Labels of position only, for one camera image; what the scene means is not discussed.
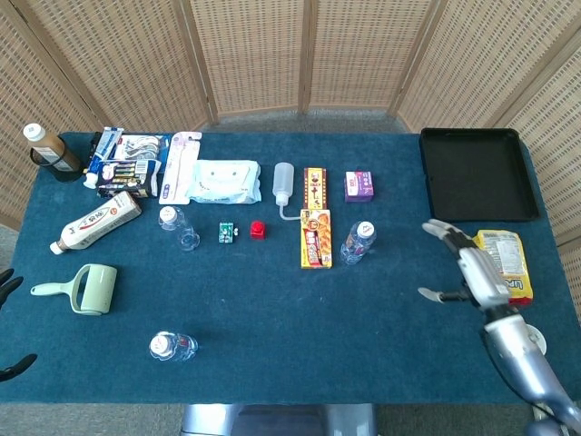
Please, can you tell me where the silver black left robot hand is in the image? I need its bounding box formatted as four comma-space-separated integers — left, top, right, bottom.
0, 267, 38, 382

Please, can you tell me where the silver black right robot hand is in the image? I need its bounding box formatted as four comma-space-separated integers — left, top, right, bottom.
417, 219, 523, 314

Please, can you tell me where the clear water bottle purple label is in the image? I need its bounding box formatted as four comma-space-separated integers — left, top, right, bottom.
339, 221, 378, 267

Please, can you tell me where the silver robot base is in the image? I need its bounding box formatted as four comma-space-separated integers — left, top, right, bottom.
181, 402, 378, 436

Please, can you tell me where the yellow snack bag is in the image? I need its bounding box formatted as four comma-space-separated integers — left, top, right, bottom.
471, 229, 536, 308

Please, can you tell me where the pale green lint roller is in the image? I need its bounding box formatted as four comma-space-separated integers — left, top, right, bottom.
30, 263, 118, 317

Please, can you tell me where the black plastic tray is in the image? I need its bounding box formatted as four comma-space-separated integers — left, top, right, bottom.
419, 127, 540, 223

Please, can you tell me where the white label milk tea bottle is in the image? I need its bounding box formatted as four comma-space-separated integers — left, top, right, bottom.
49, 190, 143, 255

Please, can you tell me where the brown liquid bottle white cap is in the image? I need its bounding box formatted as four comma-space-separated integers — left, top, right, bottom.
22, 123, 85, 183

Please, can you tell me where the purple box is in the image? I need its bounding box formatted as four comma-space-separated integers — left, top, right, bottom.
344, 170, 376, 203

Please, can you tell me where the dark battery pack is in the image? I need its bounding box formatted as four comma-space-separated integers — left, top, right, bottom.
95, 158, 163, 200

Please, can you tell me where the blue white toothpaste tube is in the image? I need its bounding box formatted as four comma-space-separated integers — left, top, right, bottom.
83, 125, 124, 190

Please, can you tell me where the yellow curry box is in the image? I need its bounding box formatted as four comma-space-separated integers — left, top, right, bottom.
300, 208, 334, 270

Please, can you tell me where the clear water bottle nearly empty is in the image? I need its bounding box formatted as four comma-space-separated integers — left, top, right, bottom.
157, 205, 201, 252

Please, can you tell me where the narrow red yellow box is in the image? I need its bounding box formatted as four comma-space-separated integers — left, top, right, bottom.
303, 167, 328, 211

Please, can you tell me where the white razor blister pack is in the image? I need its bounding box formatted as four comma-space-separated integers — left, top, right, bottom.
113, 134, 172, 163

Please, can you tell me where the pink toothbrush blister pack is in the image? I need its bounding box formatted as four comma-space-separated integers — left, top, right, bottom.
158, 131, 203, 204

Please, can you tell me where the blue tablecloth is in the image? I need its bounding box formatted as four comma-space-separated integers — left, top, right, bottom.
0, 131, 581, 405

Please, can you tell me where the white squeeze wash bottle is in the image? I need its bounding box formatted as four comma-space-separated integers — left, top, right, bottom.
272, 162, 303, 223

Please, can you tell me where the pale blue wet wipes pack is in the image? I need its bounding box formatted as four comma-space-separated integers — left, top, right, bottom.
185, 159, 263, 205

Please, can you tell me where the woven folding screen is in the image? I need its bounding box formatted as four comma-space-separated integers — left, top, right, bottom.
0, 0, 581, 246

